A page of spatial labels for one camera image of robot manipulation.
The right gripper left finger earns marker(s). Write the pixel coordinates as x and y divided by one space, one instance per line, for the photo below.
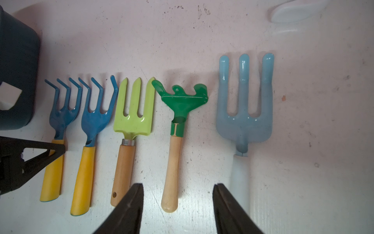
127 215

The lime green hand fork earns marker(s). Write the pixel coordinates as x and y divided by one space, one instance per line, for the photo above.
131 125

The dark green hand rake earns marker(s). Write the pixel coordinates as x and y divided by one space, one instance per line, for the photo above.
181 104

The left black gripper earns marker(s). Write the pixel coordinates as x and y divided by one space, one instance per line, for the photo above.
15 171

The light blue hand fork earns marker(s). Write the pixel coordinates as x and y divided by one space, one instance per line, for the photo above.
242 128

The teal storage box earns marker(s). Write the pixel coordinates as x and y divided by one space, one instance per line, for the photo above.
20 50

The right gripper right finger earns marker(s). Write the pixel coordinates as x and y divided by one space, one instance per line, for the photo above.
230 217

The blue fork yellow handle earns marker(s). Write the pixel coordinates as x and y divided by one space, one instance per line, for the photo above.
59 120
92 123

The translucent plastic lidded box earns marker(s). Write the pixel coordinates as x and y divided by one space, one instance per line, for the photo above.
294 11

